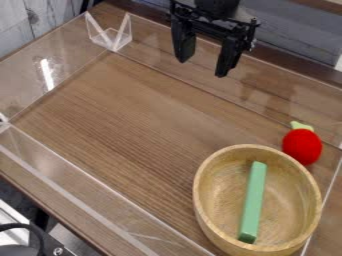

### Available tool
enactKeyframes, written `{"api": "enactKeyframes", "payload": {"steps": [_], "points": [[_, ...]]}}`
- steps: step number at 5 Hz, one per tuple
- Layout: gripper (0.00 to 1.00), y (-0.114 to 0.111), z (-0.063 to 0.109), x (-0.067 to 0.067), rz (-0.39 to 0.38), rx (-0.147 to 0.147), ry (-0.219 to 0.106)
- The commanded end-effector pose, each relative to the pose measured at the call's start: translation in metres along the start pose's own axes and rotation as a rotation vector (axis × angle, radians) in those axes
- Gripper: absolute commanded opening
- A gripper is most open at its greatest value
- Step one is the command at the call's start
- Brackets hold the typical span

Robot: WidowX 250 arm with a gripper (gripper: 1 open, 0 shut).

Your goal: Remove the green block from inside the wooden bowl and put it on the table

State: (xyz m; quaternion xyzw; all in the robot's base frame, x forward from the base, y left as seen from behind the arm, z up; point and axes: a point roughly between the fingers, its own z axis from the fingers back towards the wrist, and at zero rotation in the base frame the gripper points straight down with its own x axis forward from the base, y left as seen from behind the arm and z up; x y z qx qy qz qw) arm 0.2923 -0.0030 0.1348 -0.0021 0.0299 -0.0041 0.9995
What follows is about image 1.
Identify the black device with screw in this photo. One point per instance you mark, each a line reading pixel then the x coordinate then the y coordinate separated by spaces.
pixel 24 245

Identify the green rectangular block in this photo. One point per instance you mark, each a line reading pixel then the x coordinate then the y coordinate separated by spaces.
pixel 253 203

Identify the clear acrylic tray wall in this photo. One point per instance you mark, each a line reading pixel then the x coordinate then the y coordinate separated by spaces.
pixel 116 226

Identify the wooden bowl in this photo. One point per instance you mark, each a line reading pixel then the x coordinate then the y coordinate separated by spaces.
pixel 291 204

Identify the red plush strawberry toy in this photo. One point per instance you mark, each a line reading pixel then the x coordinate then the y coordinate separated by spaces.
pixel 302 143

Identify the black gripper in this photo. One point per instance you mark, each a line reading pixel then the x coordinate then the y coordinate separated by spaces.
pixel 215 18

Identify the clear acrylic corner bracket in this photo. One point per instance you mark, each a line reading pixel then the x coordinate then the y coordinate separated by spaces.
pixel 110 38

